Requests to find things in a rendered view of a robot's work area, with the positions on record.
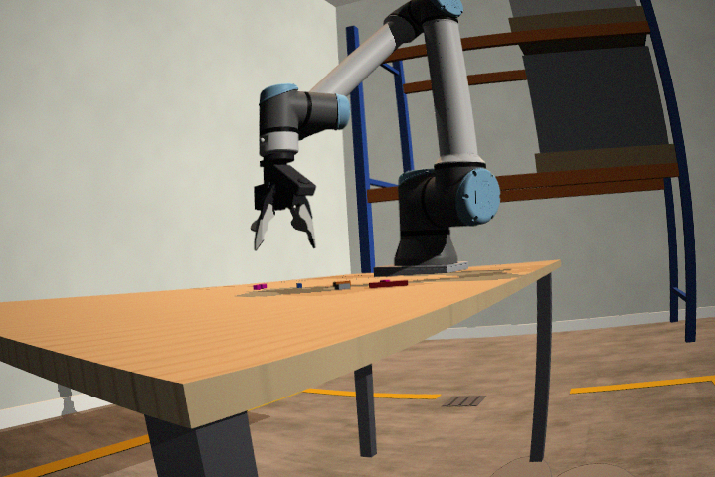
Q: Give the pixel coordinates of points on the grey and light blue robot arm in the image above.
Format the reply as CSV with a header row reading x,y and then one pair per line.
x,y
429,204

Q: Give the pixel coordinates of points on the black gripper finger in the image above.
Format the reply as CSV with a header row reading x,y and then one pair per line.
x,y
302,219
267,213

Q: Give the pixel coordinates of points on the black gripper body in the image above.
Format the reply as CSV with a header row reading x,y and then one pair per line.
x,y
282,195

